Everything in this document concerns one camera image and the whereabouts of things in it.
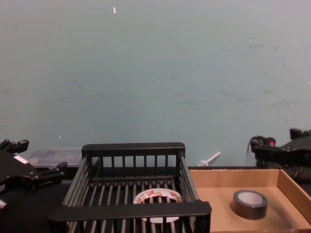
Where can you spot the clear plastic case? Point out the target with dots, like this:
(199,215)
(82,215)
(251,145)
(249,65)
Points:
(53,156)

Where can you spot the roll of silver tape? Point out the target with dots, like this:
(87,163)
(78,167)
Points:
(250,211)

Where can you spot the roll of white tape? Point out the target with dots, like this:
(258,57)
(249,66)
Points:
(145,195)

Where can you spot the black rack with steel bars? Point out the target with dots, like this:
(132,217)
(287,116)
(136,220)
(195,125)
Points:
(133,148)

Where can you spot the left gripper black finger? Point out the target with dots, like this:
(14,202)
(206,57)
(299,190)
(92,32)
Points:
(14,145)
(52,173)

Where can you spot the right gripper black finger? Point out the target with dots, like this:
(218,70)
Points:
(267,150)
(300,134)

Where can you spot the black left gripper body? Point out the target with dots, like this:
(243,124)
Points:
(17,174)

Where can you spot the small white plastic piece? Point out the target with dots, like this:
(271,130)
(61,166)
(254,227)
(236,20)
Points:
(209,159)

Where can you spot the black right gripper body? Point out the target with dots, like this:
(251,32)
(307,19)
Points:
(296,153)

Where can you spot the shallow brown cardboard tray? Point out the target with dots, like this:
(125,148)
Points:
(218,201)

